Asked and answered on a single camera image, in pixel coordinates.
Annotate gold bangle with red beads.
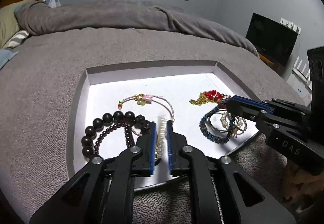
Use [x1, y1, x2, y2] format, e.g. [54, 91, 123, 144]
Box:
[190, 90, 231, 106]

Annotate blue beaded bracelet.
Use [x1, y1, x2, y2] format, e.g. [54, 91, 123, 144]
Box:
[199, 104, 237, 145]

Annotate small dark garnet bead bracelet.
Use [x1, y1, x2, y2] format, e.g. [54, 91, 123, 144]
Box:
[94, 121, 136, 156]

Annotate large black bead bracelet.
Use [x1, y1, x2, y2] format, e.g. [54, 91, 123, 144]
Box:
[81, 110, 151, 157]

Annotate white pearl bracelet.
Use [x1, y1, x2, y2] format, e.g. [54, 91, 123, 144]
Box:
[154, 115, 168, 160]

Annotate pink woven cord bracelet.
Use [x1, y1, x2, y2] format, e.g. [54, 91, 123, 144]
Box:
[117, 93, 176, 138]

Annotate person's right hand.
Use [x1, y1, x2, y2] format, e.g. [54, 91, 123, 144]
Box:
[285, 161, 323, 199]

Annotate white storage box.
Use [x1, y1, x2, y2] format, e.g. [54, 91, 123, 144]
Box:
[287, 72, 312, 107]

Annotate white wifi router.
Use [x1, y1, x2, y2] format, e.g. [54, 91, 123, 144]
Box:
[293, 56, 312, 90]

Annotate grey shallow cardboard tray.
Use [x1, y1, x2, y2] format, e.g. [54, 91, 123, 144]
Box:
[66, 60, 258, 176]

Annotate black flat television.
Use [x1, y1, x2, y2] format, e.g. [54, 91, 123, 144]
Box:
[245, 13, 298, 66]

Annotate grey bedspread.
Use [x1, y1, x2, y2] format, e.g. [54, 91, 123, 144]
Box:
[1, 28, 302, 222]

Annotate light blue blanket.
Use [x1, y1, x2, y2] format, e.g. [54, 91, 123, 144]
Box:
[0, 49, 19, 69]

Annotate striped grey white pillow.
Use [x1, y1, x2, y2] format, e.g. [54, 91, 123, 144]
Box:
[2, 30, 30, 50]

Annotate grey duvet roll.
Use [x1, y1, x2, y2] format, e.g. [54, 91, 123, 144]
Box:
[14, 0, 259, 56]

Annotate olive green pillow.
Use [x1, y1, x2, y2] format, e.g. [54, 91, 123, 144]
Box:
[1, 0, 35, 49]

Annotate white plastic bag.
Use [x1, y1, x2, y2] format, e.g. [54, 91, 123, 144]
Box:
[48, 0, 61, 8]

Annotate white wall power strip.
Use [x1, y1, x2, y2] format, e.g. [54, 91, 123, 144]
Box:
[280, 18, 302, 34]

